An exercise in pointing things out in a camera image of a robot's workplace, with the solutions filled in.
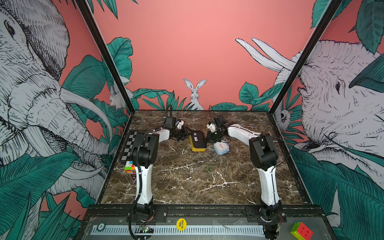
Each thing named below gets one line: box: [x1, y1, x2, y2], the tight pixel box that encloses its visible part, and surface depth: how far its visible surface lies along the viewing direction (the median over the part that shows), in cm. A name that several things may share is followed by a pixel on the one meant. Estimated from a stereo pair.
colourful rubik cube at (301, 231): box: [290, 222, 314, 240], surface depth 68 cm
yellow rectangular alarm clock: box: [189, 131, 207, 152], surface depth 100 cm
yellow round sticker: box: [176, 218, 188, 231], surface depth 73 cm
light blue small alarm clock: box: [213, 140, 230, 155], surface depth 97 cm
